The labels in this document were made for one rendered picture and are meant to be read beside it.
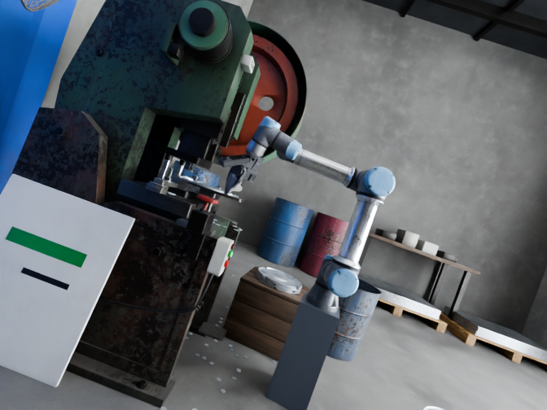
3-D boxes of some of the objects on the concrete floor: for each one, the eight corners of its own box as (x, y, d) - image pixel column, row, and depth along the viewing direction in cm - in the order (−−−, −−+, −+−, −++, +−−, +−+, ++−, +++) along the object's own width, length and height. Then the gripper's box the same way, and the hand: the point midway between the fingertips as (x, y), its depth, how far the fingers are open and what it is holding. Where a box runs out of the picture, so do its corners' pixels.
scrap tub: (349, 340, 221) (370, 282, 220) (364, 372, 179) (391, 300, 178) (299, 320, 223) (319, 263, 222) (301, 347, 181) (327, 276, 180)
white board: (55, 387, 94) (134, 218, 106) (-80, 333, 96) (12, 173, 108) (58, 385, 95) (135, 218, 107) (-76, 332, 97) (15, 174, 109)
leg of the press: (173, 388, 112) (250, 172, 110) (160, 408, 100) (246, 167, 99) (-35, 305, 116) (36, 95, 114) (-71, 316, 105) (8, 83, 103)
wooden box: (292, 335, 193) (309, 287, 192) (285, 364, 156) (307, 304, 155) (238, 311, 200) (255, 265, 199) (220, 334, 162) (240, 276, 162)
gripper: (267, 161, 118) (241, 202, 124) (256, 152, 124) (233, 192, 130) (252, 154, 112) (225, 198, 118) (242, 145, 118) (217, 187, 124)
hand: (225, 190), depth 121 cm, fingers closed
